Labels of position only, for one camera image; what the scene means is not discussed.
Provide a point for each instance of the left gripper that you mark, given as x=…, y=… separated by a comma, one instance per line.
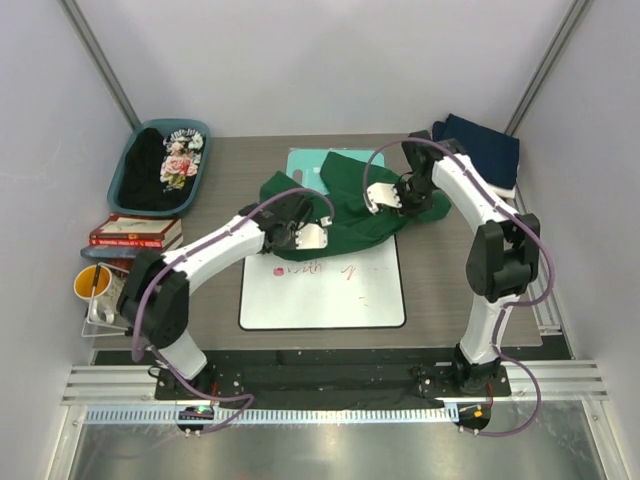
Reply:
x=288, y=236

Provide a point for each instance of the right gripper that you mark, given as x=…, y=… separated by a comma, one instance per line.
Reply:
x=410, y=195

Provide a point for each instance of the green t-shirt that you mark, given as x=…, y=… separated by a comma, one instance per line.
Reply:
x=354, y=228

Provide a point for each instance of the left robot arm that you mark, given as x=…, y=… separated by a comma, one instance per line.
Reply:
x=156, y=295

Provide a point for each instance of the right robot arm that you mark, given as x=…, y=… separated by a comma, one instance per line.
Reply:
x=504, y=256

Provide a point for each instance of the teal folding board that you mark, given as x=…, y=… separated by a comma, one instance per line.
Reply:
x=304, y=167

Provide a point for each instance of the folded navy t-shirt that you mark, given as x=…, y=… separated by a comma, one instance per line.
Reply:
x=494, y=155

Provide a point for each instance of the folded white t-shirt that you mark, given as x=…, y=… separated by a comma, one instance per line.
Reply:
x=503, y=192

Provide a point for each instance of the white dry-erase board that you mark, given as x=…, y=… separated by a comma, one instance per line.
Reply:
x=361, y=290

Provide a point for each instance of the red middle book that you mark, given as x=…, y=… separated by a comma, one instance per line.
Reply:
x=135, y=239

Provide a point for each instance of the red book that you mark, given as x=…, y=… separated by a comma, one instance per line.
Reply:
x=132, y=227
x=135, y=239

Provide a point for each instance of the black floral t-shirt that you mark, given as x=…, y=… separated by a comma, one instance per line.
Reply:
x=160, y=170

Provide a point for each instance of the teal plastic basket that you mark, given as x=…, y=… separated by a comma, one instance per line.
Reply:
x=165, y=126

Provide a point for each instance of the red top book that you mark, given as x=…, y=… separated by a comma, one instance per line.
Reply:
x=132, y=227

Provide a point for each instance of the orange interior mug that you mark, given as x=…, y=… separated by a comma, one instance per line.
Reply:
x=100, y=288

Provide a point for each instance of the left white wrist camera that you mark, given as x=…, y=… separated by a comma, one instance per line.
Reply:
x=312, y=235

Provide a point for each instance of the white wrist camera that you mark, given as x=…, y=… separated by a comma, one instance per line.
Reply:
x=379, y=195
x=312, y=235

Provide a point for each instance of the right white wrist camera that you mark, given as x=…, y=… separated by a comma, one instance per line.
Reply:
x=379, y=195

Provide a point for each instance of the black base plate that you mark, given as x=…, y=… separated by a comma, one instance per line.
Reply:
x=351, y=379

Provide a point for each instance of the aluminium frame rail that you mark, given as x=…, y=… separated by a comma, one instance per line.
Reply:
x=559, y=380

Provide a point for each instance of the slotted cable duct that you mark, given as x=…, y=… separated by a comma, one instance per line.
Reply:
x=196, y=415

